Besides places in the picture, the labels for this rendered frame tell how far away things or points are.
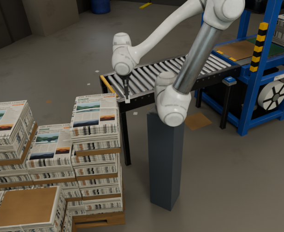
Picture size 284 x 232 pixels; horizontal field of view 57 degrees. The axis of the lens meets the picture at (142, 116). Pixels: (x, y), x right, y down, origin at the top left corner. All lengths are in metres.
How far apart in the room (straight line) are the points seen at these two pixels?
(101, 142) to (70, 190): 0.53
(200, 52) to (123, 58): 0.37
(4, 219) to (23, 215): 0.11
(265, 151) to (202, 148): 0.66
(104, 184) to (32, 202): 0.48
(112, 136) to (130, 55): 0.54
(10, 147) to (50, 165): 0.27
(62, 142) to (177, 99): 0.89
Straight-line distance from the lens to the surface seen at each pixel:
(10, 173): 1.95
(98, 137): 1.61
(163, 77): 1.58
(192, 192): 2.55
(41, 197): 1.92
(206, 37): 1.30
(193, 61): 1.34
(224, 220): 2.44
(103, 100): 1.79
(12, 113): 1.88
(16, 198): 1.99
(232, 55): 3.09
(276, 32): 3.51
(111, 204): 2.12
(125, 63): 1.27
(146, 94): 2.30
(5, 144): 1.75
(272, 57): 3.16
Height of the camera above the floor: 2.04
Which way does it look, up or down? 37 degrees down
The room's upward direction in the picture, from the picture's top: 3 degrees counter-clockwise
